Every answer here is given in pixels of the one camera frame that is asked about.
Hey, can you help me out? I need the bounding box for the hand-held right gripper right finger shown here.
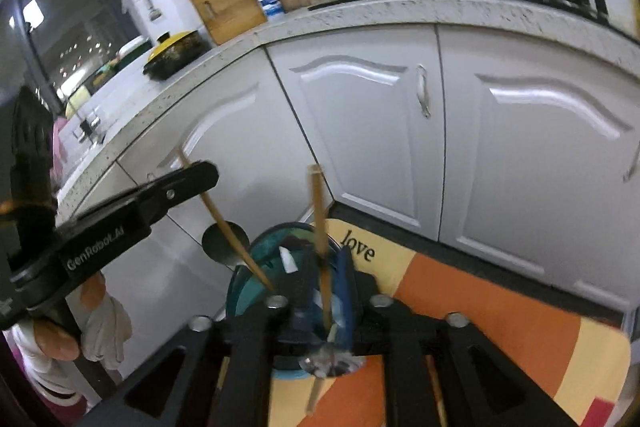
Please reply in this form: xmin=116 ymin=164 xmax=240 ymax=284
xmin=335 ymin=249 xmax=581 ymax=427

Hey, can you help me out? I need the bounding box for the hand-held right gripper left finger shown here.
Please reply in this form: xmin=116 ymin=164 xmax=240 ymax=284
xmin=75 ymin=252 xmax=321 ymax=427

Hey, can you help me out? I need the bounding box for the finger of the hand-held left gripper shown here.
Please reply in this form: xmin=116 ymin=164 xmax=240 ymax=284
xmin=134 ymin=160 xmax=221 ymax=226

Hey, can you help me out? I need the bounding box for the white ceramic spoon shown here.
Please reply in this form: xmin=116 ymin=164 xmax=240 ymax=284
xmin=279 ymin=246 xmax=299 ymax=274

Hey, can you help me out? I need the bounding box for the white utensil holder teal lid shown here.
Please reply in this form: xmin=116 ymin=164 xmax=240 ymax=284
xmin=225 ymin=221 xmax=368 ymax=380

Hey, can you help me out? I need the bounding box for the wooden chopstick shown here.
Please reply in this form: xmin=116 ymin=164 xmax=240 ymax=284
xmin=176 ymin=151 xmax=275 ymax=293
xmin=305 ymin=164 xmax=332 ymax=417

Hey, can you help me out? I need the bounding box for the small metal spoon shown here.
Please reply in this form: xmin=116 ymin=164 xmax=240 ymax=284
xmin=299 ymin=347 xmax=364 ymax=379

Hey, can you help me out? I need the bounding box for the large metal spoon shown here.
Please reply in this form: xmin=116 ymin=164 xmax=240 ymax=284
xmin=201 ymin=223 xmax=250 ymax=266

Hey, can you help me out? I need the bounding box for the person's left forearm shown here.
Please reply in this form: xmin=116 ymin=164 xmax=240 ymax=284
xmin=7 ymin=337 xmax=91 ymax=413

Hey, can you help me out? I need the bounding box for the person's left hand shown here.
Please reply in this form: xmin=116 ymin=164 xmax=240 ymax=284
xmin=10 ymin=271 xmax=133 ymax=401

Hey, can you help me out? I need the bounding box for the white cabinet door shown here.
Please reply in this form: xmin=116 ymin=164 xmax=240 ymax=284
xmin=116 ymin=47 xmax=334 ymax=293
xmin=57 ymin=162 xmax=237 ymax=388
xmin=437 ymin=27 xmax=640 ymax=314
xmin=265 ymin=24 xmax=447 ymax=243

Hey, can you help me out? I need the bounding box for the black pot yellow lid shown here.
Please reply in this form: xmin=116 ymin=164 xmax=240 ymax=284
xmin=142 ymin=30 xmax=211 ymax=82

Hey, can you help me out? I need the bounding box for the orange yellow printed tablecloth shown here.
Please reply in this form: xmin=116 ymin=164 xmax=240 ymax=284
xmin=270 ymin=217 xmax=633 ymax=427

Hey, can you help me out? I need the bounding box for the small hanging metal tool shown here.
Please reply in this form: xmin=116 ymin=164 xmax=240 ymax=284
xmin=140 ymin=0 xmax=164 ymax=23

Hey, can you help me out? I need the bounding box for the wooden cutting board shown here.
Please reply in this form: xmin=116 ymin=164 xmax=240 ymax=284
xmin=186 ymin=0 xmax=279 ymax=46

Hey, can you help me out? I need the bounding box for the dark window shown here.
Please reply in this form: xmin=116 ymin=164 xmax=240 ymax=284
xmin=0 ymin=0 xmax=147 ymax=108

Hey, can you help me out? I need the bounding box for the blue packet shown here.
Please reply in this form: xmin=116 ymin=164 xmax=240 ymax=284
xmin=247 ymin=0 xmax=287 ymax=26

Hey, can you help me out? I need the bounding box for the silver cabinet door handle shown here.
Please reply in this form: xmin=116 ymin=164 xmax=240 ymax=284
xmin=623 ymin=149 xmax=640 ymax=183
xmin=416 ymin=64 xmax=432 ymax=119

